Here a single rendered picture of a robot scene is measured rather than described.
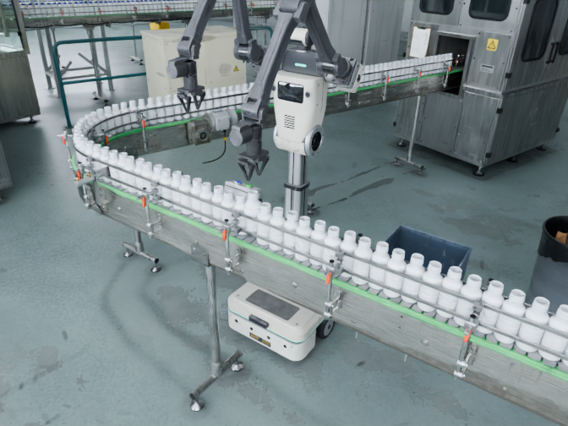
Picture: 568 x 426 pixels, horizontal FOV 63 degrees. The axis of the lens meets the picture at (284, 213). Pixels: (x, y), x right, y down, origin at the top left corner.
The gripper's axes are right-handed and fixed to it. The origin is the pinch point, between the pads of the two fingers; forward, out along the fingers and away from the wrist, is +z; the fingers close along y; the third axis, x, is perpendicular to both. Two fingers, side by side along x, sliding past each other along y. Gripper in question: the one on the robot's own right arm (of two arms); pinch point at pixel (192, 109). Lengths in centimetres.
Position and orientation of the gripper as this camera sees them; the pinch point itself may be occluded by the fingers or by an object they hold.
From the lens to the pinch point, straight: 206.3
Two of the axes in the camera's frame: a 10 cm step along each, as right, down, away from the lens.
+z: -0.3, 8.8, 4.8
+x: 8.2, 2.9, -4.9
